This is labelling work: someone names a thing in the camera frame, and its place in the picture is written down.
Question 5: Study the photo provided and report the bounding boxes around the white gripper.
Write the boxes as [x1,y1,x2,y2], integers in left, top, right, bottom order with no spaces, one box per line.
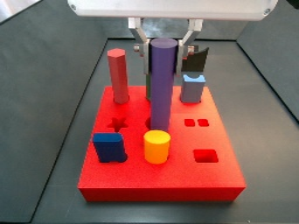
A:
[68,0,278,75]

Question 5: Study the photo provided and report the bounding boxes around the purple round cylinder peg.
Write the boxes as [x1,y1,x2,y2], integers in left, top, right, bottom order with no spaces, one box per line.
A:
[151,38,178,131]

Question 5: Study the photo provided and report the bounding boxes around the red peg board base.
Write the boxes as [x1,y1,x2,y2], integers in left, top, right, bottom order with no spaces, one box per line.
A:
[78,86,247,201]

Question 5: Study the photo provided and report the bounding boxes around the black curved cradle stand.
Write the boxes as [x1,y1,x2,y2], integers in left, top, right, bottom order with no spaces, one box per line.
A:
[182,48,210,72]

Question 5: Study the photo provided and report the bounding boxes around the salmon hexagonal tall peg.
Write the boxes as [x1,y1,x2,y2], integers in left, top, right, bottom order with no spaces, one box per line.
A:
[107,48,130,104]

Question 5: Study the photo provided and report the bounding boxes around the green triangular tall peg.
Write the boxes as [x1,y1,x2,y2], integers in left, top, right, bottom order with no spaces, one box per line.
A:
[146,74,151,101]

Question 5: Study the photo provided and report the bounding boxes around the light blue notched peg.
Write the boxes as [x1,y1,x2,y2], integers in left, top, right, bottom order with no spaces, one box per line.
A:
[181,74,206,103]

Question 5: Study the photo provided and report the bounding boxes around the yellow orange cylinder peg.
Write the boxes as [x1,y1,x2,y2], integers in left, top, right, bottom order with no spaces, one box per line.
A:
[145,129,171,165]

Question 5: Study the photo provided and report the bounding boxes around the dark blue arch peg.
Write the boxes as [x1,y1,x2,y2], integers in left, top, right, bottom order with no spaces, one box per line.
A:
[92,133,127,163]

